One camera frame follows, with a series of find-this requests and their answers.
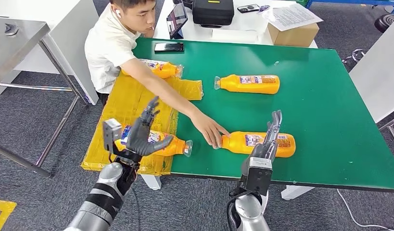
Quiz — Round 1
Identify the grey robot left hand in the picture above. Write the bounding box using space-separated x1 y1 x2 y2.
126 96 174 157

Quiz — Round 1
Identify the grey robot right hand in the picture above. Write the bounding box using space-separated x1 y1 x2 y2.
241 110 283 175

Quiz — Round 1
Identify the person's right hand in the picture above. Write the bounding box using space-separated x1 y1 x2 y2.
190 111 231 150

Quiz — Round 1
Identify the orange detergent bottle clear cap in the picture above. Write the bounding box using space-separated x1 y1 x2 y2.
114 125 193 158
214 74 281 95
219 131 296 158
138 59 184 79

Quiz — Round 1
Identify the yellow taped cardboard mat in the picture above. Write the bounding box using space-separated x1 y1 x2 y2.
81 70 204 177

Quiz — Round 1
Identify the white table leg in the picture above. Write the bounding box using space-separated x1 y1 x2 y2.
140 173 162 191
280 185 315 201

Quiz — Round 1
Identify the black smartphone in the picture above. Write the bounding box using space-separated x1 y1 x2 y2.
154 42 185 53

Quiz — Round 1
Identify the person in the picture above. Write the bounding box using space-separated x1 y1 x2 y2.
84 0 231 150

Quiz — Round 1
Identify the white desk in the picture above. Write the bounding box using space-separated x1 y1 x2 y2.
153 0 318 49

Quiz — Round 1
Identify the dark tablet on stand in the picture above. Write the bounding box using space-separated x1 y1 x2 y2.
166 2 189 40

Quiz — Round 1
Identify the black carrying case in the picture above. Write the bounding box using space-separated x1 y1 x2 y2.
192 0 235 29

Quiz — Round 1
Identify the brown cardboard box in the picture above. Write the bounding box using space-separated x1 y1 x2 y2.
267 23 320 48

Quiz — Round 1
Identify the printed paper sheet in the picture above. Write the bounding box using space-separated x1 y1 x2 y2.
262 3 324 32

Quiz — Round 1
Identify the white table with metal legs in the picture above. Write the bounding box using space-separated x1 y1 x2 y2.
349 14 394 151

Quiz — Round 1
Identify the stainless steel table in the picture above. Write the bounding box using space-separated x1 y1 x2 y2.
0 17 89 179

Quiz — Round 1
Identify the white side table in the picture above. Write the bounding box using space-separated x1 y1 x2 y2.
0 0 100 106

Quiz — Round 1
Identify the blue metal shelf rack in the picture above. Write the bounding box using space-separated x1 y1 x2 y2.
305 0 394 15

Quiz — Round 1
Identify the black round stool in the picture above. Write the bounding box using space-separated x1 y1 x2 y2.
374 13 394 34

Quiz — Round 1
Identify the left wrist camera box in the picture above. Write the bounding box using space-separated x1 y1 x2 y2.
102 118 124 155

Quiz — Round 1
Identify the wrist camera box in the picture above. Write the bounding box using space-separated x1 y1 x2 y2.
102 118 124 155
244 156 274 197

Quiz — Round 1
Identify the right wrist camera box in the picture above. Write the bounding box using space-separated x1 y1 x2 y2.
244 156 274 197

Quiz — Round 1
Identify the white floor cable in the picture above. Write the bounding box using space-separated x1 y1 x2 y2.
337 189 394 231

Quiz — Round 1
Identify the dark phone with camera lenses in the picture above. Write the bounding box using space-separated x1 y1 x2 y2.
237 3 261 14

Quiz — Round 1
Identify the grey cable coil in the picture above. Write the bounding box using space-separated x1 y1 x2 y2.
342 48 369 64

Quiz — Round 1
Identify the small metal bracket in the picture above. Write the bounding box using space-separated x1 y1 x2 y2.
4 23 20 36

